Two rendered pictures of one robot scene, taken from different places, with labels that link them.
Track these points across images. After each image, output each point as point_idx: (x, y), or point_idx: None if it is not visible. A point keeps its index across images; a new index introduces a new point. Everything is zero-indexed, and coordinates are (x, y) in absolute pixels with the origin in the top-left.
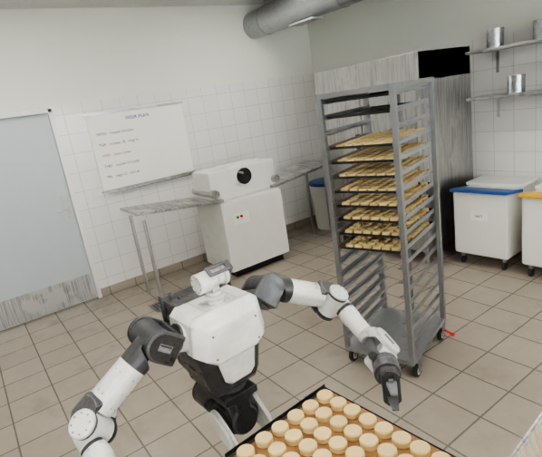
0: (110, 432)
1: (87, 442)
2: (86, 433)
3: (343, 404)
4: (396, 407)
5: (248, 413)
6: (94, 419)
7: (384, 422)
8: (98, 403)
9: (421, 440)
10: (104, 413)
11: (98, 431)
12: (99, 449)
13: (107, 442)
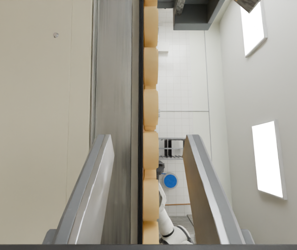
0: (170, 240)
1: (174, 227)
2: (180, 225)
3: (157, 222)
4: (110, 148)
5: None
6: (186, 230)
7: (158, 112)
8: (192, 241)
9: (158, 25)
10: (184, 241)
11: (178, 230)
12: (171, 221)
13: (170, 229)
